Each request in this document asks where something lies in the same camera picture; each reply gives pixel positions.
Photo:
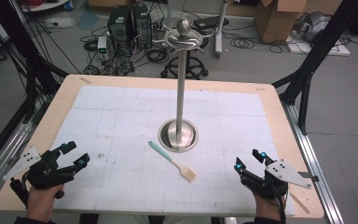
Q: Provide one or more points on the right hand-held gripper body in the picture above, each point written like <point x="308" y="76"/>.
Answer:
<point x="279" y="172"/>

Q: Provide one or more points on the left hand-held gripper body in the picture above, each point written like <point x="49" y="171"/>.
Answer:
<point x="34" y="172"/>

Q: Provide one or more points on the person's left hand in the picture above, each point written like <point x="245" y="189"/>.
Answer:
<point x="42" y="203"/>

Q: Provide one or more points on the person's right hand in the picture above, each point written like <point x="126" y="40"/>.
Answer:
<point x="268" y="208"/>

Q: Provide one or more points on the brown tape strip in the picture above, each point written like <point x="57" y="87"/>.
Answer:
<point x="299" y="202"/>

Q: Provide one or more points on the white grid mat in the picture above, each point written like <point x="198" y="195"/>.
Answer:
<point x="121" y="124"/>

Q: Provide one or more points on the steel utensil hanging stand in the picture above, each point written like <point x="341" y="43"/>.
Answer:
<point x="181" y="93"/>

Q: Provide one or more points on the small white power unit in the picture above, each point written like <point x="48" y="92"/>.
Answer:
<point x="102" y="46"/>

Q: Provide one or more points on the black office chair base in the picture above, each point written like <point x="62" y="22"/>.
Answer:
<point x="195" y="67"/>

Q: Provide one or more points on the white floor board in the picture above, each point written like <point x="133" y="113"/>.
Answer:
<point x="335" y="49"/>

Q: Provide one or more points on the black computer tower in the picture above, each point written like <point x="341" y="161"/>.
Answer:
<point x="143" y="26"/>
<point x="119" y="26"/>

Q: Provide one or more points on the large cardboard box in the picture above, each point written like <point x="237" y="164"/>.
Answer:
<point x="279" y="21"/>

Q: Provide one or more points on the grey silver bag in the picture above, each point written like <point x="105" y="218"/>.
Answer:
<point x="312" y="26"/>

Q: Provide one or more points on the white round table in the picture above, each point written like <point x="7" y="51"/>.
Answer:
<point x="43" y="6"/>

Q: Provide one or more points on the flat black case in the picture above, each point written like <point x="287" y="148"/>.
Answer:
<point x="209" y="22"/>

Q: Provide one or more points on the aluminium rail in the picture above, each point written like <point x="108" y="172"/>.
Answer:
<point x="317" y="174"/>
<point x="3" y="155"/>

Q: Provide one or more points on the black metal frame stand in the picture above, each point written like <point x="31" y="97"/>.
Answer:
<point x="28" y="62"/>
<point x="310" y="62"/>

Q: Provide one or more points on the white stand post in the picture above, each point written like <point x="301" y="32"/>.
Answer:
<point x="221" y="28"/>

